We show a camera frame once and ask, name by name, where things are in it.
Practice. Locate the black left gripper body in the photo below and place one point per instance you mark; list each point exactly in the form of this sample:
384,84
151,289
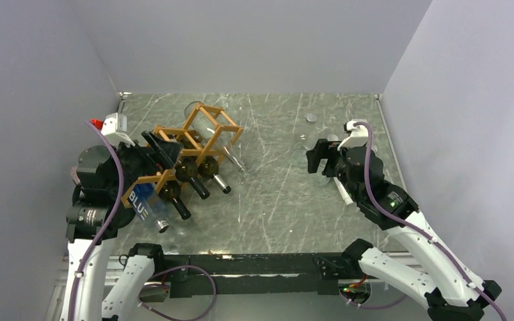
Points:
134,160

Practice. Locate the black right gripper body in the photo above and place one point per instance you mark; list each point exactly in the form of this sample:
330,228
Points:
336,162

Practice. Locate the dark green wine bottle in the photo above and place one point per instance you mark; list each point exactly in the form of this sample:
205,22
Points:
186,171

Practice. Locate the blue square glass bottle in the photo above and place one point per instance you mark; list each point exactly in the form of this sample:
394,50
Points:
149,207

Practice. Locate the green wine bottle gold neck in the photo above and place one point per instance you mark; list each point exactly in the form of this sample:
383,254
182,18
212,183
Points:
209,169

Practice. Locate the clear glass bottle top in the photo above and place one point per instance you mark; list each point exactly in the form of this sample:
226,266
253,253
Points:
214,126

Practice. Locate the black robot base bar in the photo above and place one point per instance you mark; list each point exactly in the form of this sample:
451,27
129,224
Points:
205,274

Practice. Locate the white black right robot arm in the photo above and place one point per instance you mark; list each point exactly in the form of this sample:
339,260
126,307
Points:
445,287

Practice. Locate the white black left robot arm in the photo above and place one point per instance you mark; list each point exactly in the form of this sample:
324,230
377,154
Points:
107,198

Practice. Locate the wooden wine rack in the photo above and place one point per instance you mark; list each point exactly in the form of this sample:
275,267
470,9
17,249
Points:
194,147

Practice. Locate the grey microphone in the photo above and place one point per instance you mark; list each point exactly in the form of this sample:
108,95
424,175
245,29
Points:
74,175

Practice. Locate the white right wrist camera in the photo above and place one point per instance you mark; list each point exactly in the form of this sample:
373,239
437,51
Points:
357,134

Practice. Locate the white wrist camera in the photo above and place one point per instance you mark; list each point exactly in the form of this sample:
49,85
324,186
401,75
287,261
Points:
114,129
357,134

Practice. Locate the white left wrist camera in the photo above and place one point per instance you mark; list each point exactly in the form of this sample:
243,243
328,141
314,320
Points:
114,129

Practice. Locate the aluminium table edge rail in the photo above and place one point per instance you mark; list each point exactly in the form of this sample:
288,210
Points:
378,98

